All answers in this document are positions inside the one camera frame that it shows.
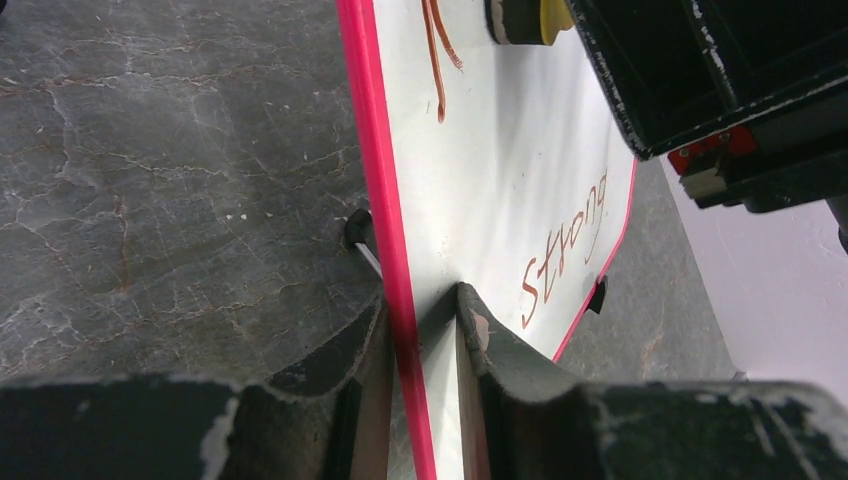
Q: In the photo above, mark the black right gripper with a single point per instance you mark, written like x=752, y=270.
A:
x=764, y=83

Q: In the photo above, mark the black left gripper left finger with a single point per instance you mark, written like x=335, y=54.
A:
x=326, y=416

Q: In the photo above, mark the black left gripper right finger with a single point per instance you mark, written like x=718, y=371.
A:
x=524, y=417

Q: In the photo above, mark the yellow whiteboard eraser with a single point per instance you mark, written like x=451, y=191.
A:
x=527, y=22

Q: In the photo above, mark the pink framed whiteboard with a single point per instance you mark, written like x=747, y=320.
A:
x=500, y=166

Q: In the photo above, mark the black whiteboard easel stand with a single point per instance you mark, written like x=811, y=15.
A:
x=355, y=236

